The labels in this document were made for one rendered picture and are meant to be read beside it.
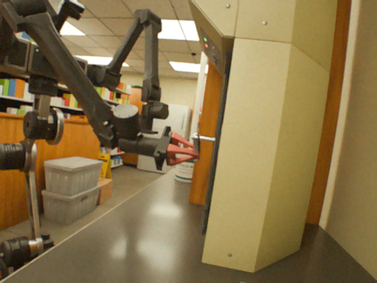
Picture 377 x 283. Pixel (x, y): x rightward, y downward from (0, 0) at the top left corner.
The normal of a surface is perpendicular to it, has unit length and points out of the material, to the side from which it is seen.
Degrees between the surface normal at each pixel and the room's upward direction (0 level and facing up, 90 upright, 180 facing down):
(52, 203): 96
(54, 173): 95
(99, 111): 71
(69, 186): 95
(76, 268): 0
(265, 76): 90
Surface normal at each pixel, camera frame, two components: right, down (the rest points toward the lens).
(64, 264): 0.14, -0.99
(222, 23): -0.16, 0.03
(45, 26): 0.65, -0.20
